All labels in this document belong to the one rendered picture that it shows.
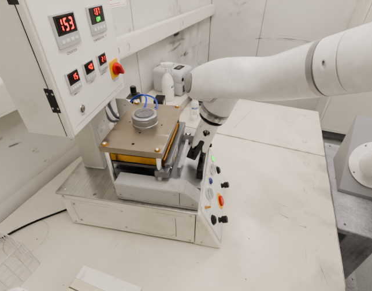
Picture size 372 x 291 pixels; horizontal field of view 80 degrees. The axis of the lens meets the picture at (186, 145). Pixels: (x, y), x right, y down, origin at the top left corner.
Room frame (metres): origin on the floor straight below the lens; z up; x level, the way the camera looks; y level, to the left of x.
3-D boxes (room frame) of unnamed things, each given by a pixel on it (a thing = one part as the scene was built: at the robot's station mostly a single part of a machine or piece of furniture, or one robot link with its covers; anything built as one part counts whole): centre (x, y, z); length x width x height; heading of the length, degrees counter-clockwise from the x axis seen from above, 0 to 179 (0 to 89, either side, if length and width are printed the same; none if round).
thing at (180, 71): (1.59, 0.09, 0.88); 0.25 x 0.20 x 0.17; 62
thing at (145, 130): (0.62, 0.15, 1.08); 0.31 x 0.24 x 0.13; 170
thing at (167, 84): (1.42, 0.12, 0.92); 0.09 x 0.08 x 0.25; 94
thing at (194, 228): (0.61, 0.12, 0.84); 0.53 x 0.37 x 0.17; 80
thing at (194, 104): (1.22, -0.05, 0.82); 0.05 x 0.05 x 0.14
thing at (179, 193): (0.45, 0.08, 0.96); 0.25 x 0.05 x 0.07; 80
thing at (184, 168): (0.59, 0.08, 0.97); 0.30 x 0.22 x 0.08; 80
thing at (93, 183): (0.60, 0.16, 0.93); 0.46 x 0.35 x 0.01; 80
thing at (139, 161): (0.61, 0.12, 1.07); 0.22 x 0.17 x 0.10; 170
